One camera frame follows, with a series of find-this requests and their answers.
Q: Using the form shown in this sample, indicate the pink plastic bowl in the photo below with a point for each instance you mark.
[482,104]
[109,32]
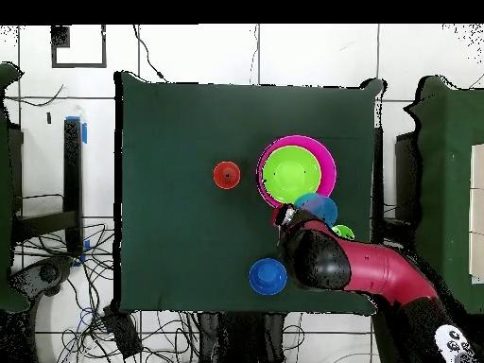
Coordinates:
[259,185]
[327,162]

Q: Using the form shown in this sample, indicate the light blue plastic bowl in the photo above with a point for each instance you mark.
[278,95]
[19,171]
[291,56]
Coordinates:
[319,208]

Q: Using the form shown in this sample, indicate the green plastic bowl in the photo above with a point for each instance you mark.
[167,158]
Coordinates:
[291,174]

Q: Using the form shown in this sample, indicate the dark blue plastic bowl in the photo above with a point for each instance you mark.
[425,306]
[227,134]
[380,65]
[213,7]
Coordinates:
[267,276]

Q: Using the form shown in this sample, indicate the red plastic cup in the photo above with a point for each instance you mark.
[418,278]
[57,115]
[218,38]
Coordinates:
[227,175]

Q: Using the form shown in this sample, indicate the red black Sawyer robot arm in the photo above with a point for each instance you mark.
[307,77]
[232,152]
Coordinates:
[378,268]

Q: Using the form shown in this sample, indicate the green plastic cup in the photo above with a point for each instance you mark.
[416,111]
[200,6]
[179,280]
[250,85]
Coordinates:
[345,231]

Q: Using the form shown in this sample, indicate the dark green tablecloth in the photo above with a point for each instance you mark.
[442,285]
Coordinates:
[189,151]

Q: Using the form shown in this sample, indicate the green clothed side table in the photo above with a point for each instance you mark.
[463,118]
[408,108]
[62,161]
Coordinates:
[5,189]
[446,151]

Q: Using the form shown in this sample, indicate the black power adapter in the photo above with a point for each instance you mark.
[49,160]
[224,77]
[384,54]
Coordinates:
[124,334]

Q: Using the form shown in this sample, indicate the white box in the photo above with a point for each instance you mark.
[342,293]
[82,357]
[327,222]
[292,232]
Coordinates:
[477,211]

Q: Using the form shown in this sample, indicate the black metal stand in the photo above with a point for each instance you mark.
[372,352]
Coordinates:
[72,181]

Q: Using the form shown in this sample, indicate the black square frame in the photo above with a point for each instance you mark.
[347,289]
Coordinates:
[79,65]

